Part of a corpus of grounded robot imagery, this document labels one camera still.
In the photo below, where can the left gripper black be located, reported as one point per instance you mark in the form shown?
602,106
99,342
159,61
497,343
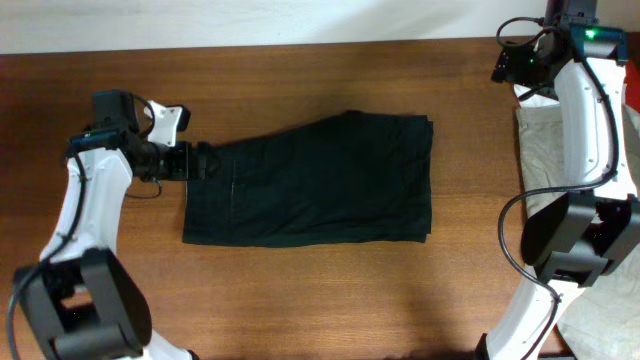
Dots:
180,167

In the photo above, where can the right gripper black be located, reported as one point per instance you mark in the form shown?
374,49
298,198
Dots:
511,61

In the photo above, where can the black shorts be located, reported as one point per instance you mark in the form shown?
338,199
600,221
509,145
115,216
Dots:
350,178

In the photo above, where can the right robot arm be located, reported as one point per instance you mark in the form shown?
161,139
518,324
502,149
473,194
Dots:
593,223

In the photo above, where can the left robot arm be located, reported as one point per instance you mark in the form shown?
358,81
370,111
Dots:
78,299

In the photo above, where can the white cloth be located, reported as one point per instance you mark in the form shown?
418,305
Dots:
545,97

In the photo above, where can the red cloth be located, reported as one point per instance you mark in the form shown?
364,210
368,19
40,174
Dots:
632,91

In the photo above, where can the grey khaki shorts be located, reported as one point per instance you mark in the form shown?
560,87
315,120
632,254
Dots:
603,323

